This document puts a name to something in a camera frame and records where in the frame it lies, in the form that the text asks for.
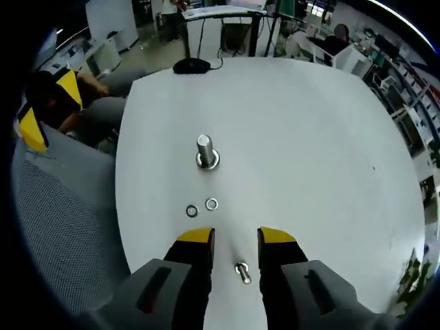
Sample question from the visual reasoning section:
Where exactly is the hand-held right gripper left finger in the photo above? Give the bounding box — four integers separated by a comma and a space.
91, 225, 217, 330

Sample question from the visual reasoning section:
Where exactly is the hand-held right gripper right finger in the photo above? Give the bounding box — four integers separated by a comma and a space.
256, 225, 399, 330

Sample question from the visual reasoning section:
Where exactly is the small steel threaded stud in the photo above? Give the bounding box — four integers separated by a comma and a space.
234, 261, 252, 285

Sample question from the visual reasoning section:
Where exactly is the large steel threaded stud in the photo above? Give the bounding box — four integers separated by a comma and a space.
195, 133, 221, 172

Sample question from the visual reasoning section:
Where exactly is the grey mesh office chair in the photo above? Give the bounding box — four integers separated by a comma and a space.
10, 67, 147, 312

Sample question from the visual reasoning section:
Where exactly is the black rounded device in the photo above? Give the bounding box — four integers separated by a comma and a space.
172, 58, 211, 75

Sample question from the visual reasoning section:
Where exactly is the potted green plant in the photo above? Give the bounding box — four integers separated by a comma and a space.
395, 247, 436, 310

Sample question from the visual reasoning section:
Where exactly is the shelf with white storage bins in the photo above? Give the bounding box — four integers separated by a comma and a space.
364, 34, 440, 145

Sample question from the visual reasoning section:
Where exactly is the white office chair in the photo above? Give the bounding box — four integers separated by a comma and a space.
311, 43, 374, 75

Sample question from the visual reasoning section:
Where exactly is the green panel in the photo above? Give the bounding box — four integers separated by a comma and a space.
276, 0, 297, 17

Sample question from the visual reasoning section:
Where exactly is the white ceiling light strip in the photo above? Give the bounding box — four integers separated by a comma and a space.
366, 0, 440, 56

